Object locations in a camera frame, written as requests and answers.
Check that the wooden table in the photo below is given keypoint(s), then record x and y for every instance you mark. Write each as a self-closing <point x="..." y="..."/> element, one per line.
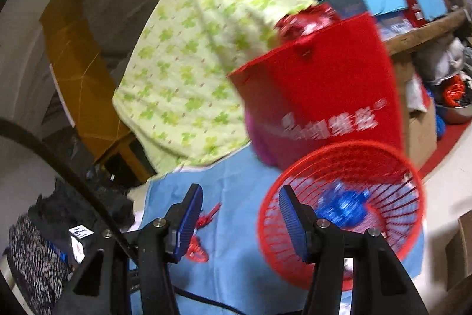
<point x="424" y="31"/>

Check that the red satin ribbon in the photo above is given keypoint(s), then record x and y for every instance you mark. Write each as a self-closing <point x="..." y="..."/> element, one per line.
<point x="201" y="248"/>

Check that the metal bowl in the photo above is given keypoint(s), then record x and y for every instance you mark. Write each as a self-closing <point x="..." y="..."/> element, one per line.
<point x="457" y="114"/>

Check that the red mesh basket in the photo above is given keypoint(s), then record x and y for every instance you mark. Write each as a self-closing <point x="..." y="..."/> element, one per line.
<point x="387" y="171"/>

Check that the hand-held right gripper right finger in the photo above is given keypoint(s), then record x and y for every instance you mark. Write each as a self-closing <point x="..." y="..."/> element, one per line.
<point x="293" y="222"/>

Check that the crumpled blue wrapper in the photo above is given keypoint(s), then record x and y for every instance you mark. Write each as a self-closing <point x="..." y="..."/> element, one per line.
<point x="346" y="206"/>

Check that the red paper bag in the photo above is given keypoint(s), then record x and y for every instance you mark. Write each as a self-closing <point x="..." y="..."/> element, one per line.
<point x="313" y="90"/>

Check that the orange wooden cabinet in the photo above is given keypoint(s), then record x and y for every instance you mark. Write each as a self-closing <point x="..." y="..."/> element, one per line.
<point x="81" y="71"/>

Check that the brown cardboard box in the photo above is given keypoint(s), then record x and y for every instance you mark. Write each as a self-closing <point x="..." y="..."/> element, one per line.
<point x="459" y="252"/>
<point x="420" y="130"/>

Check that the orange plastic bag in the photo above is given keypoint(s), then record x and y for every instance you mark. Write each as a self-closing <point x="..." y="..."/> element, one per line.
<point x="454" y="91"/>

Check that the black clothes pile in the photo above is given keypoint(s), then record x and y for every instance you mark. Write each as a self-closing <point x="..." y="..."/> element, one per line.
<point x="62" y="204"/>

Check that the red plastic bag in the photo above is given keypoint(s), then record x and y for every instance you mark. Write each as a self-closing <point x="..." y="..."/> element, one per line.
<point x="306" y="21"/>

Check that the magenta pillow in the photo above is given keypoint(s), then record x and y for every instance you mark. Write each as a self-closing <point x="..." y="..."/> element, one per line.
<point x="263" y="149"/>

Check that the green clover quilt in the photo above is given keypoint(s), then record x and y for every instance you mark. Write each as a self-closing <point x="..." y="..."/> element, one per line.
<point x="184" y="60"/>

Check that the black white patterned cloth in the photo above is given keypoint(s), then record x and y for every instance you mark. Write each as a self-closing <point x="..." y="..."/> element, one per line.
<point x="33" y="259"/>

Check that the light blue bed sheet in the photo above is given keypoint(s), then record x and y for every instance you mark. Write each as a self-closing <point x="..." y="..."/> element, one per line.
<point x="236" y="197"/>

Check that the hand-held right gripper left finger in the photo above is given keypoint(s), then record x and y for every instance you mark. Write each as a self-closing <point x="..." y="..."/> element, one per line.
<point x="190" y="221"/>

